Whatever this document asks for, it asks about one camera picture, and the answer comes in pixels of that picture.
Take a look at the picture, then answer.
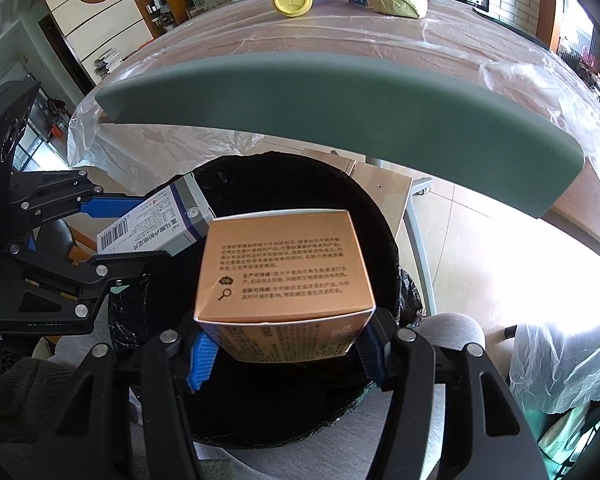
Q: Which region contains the clear plastic bag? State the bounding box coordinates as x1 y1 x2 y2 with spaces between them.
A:
508 318 600 414

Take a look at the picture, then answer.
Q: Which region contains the grey-green chair backrest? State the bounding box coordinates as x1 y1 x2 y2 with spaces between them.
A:
95 51 585 218

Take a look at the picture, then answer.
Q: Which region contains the white blue medicine box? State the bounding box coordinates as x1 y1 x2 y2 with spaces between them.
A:
96 172 214 256

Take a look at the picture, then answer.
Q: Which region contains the beige glove wad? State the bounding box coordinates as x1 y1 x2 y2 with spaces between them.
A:
368 0 428 20

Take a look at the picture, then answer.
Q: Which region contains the yellow plastic cap bottle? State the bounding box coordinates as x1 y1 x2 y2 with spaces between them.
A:
273 0 313 18

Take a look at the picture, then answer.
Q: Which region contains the orange cardboard box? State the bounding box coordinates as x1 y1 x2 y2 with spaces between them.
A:
193 209 376 364

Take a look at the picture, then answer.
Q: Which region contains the black trash bin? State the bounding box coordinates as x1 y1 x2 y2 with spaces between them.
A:
108 152 422 450

